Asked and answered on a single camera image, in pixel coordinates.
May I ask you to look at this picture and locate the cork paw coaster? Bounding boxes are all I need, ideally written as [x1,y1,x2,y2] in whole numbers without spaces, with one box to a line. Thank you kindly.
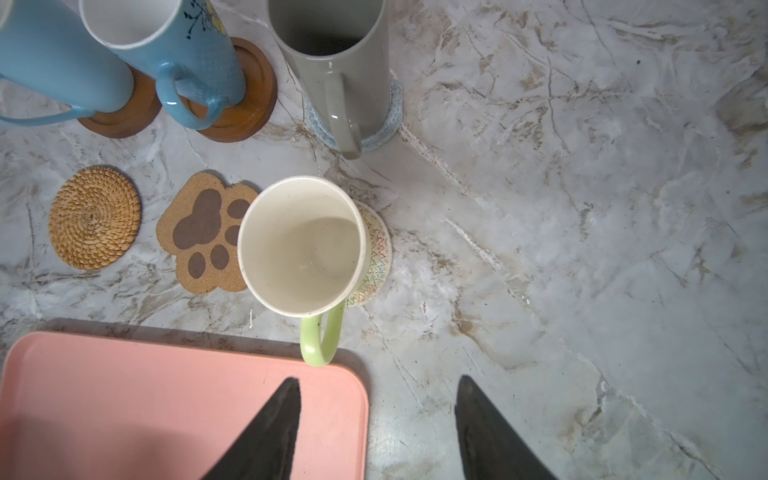
[156,171,257,294]

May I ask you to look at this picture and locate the light blue woven coaster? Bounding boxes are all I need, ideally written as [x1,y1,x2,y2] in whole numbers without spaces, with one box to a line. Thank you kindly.
[302,71,403,152]

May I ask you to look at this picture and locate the woven rattan coaster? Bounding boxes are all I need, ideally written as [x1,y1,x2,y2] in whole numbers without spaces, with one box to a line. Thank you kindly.
[48,166,142,270]

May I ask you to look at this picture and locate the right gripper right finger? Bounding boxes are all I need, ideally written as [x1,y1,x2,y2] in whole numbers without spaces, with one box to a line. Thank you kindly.
[455,375,555,480]

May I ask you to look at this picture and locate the light blue patterned mug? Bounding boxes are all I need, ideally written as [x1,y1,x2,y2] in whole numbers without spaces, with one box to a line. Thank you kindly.
[79,0,246,130]

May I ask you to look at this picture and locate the pink silicone tray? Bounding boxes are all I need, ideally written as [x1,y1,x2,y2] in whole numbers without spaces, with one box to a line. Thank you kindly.
[1,332,369,479]

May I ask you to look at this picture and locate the multicolour woven coaster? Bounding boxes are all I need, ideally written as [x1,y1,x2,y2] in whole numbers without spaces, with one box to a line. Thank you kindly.
[345,201,393,308]

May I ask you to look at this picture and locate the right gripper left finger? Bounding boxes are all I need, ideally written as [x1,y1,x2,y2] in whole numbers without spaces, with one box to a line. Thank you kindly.
[203,377,301,480]

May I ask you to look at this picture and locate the grey mug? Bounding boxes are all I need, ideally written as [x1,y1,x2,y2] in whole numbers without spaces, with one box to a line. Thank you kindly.
[266,0,393,160]

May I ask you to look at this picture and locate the brown wooden coaster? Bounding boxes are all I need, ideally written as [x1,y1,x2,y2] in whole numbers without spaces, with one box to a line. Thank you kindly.
[199,37,278,143]
[78,67,162,139]

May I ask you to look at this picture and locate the green handled cream mug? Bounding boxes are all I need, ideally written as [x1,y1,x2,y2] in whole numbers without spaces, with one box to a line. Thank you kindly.
[237,176,371,367]

